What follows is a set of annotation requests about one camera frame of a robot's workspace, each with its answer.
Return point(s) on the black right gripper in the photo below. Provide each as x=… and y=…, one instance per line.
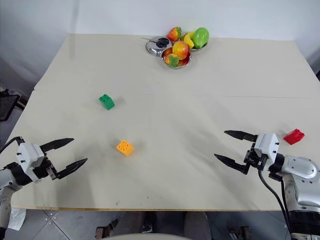
x=255, y=161

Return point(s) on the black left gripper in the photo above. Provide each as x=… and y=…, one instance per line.
x=45, y=170

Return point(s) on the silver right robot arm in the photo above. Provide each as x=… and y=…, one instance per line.
x=303, y=172

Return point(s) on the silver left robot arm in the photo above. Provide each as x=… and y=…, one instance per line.
x=10, y=178

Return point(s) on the red toy brick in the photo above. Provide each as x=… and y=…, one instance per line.
x=293, y=137

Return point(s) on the yellow toy brick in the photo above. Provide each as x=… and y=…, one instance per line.
x=125, y=148

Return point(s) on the green toy brick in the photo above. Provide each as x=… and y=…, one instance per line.
x=107, y=102

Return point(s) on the white crumpled paper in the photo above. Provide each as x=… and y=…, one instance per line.
x=16, y=220

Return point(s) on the dark grey rounded shape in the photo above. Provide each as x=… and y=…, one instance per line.
x=197, y=225

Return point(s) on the steel bowl with persimmon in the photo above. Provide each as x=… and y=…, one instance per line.
x=186, y=62

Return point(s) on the steel bowl with mango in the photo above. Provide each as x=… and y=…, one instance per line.
x=193, y=49

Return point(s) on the orange toy persimmon green leaf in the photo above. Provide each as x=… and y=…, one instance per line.
x=173, y=60

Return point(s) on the yellow red toy apple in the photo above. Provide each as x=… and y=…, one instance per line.
x=180, y=49

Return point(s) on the green toy mango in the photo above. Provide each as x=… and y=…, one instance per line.
x=200, y=37

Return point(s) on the yellow toy banana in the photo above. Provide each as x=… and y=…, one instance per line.
x=188, y=40

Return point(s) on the steel bowl with scissors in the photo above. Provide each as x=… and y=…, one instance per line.
x=152, y=48

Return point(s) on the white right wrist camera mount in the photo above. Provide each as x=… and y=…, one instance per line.
x=267, y=145

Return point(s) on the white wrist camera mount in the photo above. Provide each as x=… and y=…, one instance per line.
x=28, y=155
x=267, y=145

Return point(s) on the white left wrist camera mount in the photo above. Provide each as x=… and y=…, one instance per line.
x=28, y=155

